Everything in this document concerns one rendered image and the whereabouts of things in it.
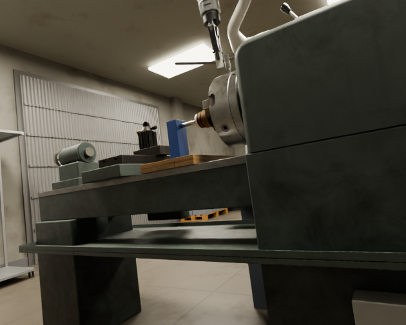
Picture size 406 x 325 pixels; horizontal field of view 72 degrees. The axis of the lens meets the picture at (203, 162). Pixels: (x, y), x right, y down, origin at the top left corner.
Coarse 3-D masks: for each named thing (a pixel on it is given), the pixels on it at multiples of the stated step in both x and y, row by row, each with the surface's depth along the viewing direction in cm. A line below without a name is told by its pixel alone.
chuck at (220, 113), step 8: (232, 72) 113; (216, 80) 114; (224, 80) 110; (216, 88) 110; (224, 88) 108; (208, 96) 112; (216, 96) 109; (224, 96) 107; (216, 104) 109; (224, 104) 107; (216, 112) 109; (224, 112) 107; (216, 120) 110; (224, 120) 108; (232, 120) 107; (216, 128) 112; (232, 128) 109; (224, 136) 113; (232, 136) 112; (240, 136) 111; (232, 144) 118; (240, 144) 118
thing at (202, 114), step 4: (200, 112) 129; (204, 112) 126; (200, 116) 127; (204, 116) 125; (200, 120) 128; (204, 120) 126; (208, 120) 125; (200, 124) 128; (204, 124) 127; (208, 124) 127; (212, 124) 127
